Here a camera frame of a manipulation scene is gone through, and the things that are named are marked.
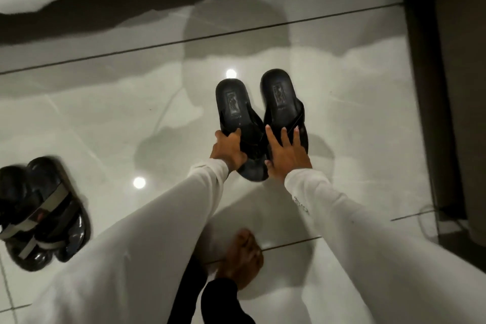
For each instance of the black flip-flop sandal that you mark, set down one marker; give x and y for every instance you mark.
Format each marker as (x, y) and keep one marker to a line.
(283, 101)
(235, 107)

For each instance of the person's right forearm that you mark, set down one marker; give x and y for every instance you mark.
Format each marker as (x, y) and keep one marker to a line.
(364, 244)

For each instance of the person's left fingers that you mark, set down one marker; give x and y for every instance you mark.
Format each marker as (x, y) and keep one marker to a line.
(227, 138)

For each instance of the dark brown wooden cabinet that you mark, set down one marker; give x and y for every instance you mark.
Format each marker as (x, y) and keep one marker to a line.
(452, 69)

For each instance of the person's right hand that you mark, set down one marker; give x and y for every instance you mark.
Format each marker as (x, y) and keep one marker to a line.
(287, 158)

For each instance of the person's right middle finger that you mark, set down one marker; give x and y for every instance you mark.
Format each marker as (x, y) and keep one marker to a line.
(285, 137)

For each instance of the person's bare foot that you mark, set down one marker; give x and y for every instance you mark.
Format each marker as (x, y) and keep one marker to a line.
(243, 259)

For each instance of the person's left hand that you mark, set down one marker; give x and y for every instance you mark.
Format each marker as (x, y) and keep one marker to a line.
(227, 153)

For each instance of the person's black trouser leg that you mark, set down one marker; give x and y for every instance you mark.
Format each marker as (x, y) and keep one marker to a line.
(220, 304)

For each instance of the person's left forearm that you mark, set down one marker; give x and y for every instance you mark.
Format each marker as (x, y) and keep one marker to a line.
(152, 236)

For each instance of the person's right thumb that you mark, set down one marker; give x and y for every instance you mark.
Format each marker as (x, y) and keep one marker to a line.
(269, 166)

